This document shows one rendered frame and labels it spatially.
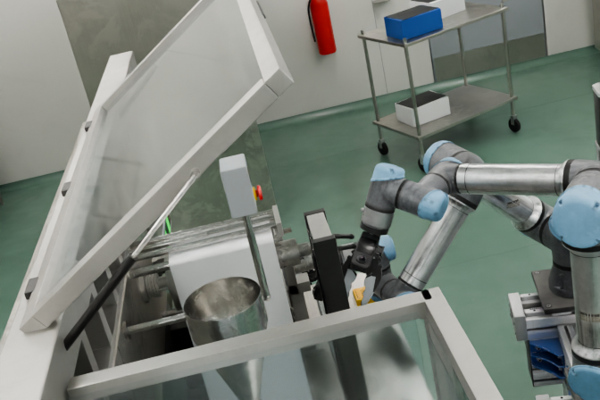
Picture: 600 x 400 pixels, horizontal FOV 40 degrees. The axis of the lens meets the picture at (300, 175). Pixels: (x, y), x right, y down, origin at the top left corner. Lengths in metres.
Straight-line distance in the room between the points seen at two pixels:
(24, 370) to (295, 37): 5.65
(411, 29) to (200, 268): 3.62
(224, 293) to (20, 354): 0.44
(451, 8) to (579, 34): 1.96
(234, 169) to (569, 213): 0.70
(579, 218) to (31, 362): 1.10
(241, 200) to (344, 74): 5.33
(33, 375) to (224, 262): 0.75
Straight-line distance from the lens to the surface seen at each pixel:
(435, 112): 5.61
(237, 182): 1.51
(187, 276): 1.86
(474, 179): 2.00
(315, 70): 6.77
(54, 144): 6.96
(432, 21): 5.34
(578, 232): 1.78
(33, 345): 1.26
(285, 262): 1.94
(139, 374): 1.22
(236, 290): 1.53
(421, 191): 1.95
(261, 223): 1.88
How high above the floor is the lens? 2.26
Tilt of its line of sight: 23 degrees down
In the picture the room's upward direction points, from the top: 12 degrees counter-clockwise
